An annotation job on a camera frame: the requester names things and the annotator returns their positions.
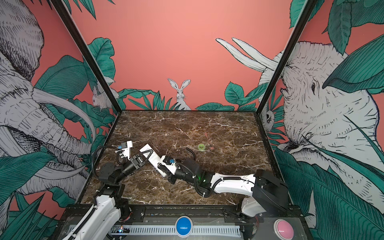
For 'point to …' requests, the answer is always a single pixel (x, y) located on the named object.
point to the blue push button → (184, 226)
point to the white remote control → (153, 158)
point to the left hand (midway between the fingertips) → (152, 152)
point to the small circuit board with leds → (121, 229)
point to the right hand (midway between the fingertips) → (157, 166)
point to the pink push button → (283, 229)
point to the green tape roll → (201, 147)
